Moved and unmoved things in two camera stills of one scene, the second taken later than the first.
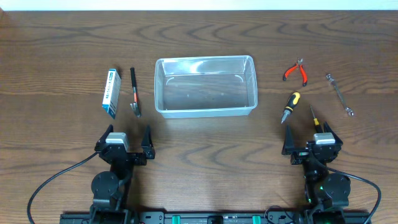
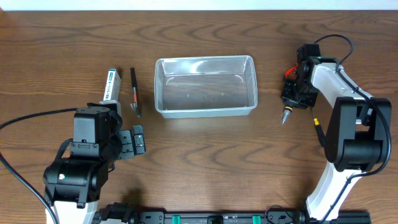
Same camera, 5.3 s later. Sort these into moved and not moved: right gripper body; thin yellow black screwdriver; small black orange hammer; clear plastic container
Moved: right gripper body
Not moved: thin yellow black screwdriver; small black orange hammer; clear plastic container
